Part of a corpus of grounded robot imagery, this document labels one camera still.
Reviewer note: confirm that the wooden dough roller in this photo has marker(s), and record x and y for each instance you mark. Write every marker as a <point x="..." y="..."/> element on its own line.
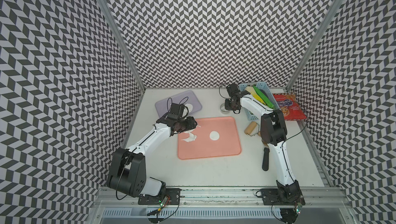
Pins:
<point x="252" y="129"/>

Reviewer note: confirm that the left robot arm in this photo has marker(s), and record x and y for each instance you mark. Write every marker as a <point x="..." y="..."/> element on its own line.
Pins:
<point x="127" y="172"/>

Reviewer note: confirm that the light blue plastic basket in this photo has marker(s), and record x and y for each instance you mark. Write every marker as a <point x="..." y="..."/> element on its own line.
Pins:
<point x="266" y="85"/>

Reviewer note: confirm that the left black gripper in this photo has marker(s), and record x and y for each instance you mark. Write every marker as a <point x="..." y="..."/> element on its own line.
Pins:
<point x="191" y="121"/>

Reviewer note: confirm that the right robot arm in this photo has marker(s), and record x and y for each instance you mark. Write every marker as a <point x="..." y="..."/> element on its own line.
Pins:
<point x="273" y="133"/>

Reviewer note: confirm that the green cucumber toy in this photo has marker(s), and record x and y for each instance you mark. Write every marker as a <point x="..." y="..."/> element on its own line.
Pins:
<point x="265" y="99"/>

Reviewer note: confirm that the round white dough disc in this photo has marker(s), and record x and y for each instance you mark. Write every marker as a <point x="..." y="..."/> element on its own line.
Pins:
<point x="189" y="107"/>

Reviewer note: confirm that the red snack bag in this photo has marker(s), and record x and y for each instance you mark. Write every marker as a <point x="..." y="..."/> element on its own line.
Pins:
<point x="290" y="107"/>

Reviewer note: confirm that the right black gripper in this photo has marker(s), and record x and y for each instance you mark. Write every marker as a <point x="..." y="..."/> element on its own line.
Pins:
<point x="228" y="107"/>

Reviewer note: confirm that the white dough scrap strip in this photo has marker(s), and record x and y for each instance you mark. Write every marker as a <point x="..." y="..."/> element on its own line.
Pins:
<point x="191" y="135"/>

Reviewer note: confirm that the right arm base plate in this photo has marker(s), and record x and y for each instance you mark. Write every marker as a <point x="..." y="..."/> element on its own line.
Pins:
<point x="270" y="196"/>

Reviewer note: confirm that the pink tray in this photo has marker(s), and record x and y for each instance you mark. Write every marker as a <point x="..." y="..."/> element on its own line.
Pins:
<point x="227" y="145"/>

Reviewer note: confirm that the cut round dough wrapper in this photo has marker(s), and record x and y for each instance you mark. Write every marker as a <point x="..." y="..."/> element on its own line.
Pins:
<point x="214" y="135"/>

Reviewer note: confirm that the black handled scraper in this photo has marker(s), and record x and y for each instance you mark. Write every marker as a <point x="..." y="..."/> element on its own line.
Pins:
<point x="265" y="163"/>

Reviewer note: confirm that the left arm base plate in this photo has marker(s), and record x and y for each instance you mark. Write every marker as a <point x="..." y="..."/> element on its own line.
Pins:
<point x="170" y="195"/>

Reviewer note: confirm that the yellow napa cabbage toy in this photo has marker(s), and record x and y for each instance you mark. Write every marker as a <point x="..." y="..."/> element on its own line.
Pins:
<point x="252" y="91"/>

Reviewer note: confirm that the lavender tray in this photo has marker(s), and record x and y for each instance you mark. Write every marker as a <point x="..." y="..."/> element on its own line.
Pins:
<point x="185" y="97"/>

